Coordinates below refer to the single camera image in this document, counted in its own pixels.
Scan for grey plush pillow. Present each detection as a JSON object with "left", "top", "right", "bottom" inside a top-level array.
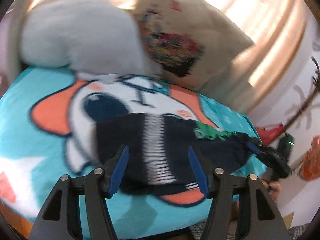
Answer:
[{"left": 20, "top": 0, "right": 162, "bottom": 82}]

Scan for orange plastic bag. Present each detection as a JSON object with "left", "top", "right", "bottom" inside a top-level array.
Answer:
[{"left": 298, "top": 135, "right": 320, "bottom": 181}]

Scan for turquoise cartoon fleece blanket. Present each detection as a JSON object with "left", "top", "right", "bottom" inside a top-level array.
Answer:
[{"left": 0, "top": 65, "right": 268, "bottom": 240}]

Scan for orange wooden bed frame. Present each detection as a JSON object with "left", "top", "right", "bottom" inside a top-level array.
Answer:
[{"left": 0, "top": 201, "right": 33, "bottom": 239}]

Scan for red bag on floor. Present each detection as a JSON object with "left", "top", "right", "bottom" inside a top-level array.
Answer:
[{"left": 255, "top": 123, "right": 284, "bottom": 145}]

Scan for brown wooden stick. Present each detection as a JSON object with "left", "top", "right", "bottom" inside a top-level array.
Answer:
[{"left": 283, "top": 56, "right": 319, "bottom": 131}]

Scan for beige floral print cushion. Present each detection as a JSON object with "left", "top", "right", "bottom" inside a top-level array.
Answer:
[{"left": 132, "top": 0, "right": 255, "bottom": 93}]

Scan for dark navy striped pants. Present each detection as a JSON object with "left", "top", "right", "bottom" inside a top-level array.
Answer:
[{"left": 95, "top": 113, "right": 252, "bottom": 196}]

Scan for beige curtain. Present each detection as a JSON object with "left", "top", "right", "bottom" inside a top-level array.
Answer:
[{"left": 30, "top": 0, "right": 311, "bottom": 116}]

